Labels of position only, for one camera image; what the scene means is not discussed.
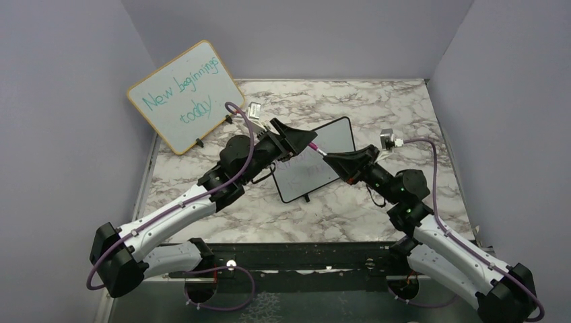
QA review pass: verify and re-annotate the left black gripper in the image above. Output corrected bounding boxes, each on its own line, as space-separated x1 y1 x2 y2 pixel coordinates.
240 118 317 184

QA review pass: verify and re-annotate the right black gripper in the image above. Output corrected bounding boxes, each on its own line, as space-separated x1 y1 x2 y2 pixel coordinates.
324 143 401 205

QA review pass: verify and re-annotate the magenta capped whiteboard marker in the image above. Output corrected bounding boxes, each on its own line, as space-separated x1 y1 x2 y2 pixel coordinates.
308 143 327 156

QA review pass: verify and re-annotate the black-framed whiteboard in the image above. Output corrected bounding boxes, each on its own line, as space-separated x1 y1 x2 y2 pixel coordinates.
273 116 356 203

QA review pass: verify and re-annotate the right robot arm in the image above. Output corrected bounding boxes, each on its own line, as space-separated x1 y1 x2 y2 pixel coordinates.
323 145 541 322

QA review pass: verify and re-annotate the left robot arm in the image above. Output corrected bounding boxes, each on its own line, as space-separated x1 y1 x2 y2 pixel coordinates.
87 118 317 298

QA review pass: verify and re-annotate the wood-framed whiteboard with writing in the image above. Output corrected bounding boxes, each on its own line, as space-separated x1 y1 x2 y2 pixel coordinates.
127 40 246 155

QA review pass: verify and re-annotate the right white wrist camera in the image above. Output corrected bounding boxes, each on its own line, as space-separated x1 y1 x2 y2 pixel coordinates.
376 129 404 162

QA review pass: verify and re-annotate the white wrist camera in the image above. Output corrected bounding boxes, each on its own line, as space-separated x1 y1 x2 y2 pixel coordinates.
247 102 270 135
376 129 404 162

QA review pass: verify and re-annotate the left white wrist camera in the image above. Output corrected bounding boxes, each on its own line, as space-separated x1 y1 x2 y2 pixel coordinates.
247 102 270 135

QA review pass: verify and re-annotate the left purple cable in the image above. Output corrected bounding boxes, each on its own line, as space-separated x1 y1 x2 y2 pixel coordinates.
86 101 257 312

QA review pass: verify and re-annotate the purple cable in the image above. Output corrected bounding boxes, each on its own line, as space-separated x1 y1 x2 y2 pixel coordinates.
86 101 257 312
387 137 546 323

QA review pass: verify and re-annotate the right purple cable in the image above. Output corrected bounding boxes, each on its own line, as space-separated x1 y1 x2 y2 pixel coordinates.
387 137 546 323

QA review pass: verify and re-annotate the black metal base rail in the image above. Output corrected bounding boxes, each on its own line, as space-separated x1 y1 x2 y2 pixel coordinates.
123 240 483 295

